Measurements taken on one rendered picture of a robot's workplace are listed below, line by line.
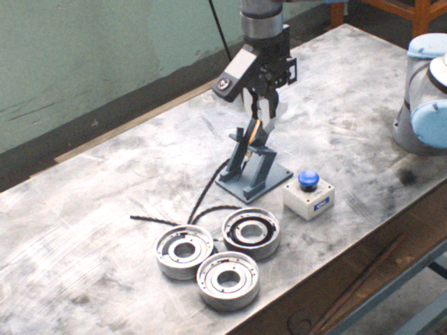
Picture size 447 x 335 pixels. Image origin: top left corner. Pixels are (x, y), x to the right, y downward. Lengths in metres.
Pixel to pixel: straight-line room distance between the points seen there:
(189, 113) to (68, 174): 0.32
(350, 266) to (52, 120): 1.67
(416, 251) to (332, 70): 0.49
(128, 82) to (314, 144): 1.64
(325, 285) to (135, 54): 1.71
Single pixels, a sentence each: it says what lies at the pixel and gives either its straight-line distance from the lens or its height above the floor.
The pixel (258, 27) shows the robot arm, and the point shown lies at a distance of 1.18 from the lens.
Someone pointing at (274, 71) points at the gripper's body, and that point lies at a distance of 1.23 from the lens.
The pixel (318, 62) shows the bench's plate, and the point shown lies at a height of 0.80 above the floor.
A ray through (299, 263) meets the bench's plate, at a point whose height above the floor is 0.80.
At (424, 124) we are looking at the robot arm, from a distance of 1.24.
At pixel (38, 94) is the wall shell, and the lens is 2.79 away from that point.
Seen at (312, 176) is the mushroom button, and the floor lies 0.87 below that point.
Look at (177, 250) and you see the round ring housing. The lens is 1.23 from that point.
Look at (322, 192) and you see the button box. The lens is 1.28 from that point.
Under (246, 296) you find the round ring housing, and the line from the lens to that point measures 1.12.
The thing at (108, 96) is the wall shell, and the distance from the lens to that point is 2.96.
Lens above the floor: 1.69
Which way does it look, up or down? 39 degrees down
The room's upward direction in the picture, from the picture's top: 6 degrees counter-clockwise
